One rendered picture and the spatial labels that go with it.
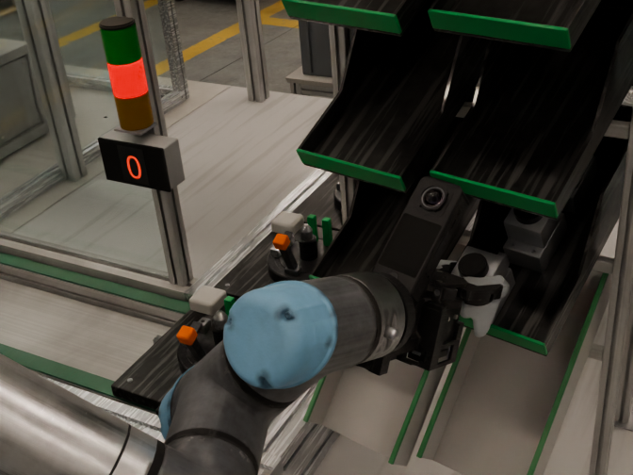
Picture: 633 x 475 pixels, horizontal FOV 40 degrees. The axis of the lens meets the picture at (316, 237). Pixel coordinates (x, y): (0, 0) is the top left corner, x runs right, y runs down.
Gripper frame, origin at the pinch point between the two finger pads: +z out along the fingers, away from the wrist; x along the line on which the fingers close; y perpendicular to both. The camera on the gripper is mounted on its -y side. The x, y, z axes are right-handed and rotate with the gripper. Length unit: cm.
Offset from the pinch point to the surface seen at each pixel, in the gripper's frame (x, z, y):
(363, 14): -9.5, -16.3, -22.8
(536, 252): 3.7, 4.7, -3.0
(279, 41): -319, 350, -26
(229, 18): -383, 371, -35
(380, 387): -12.6, 7.8, 19.4
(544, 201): 7.8, -7.3, -9.7
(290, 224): -54, 39, 11
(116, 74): -60, 0, -11
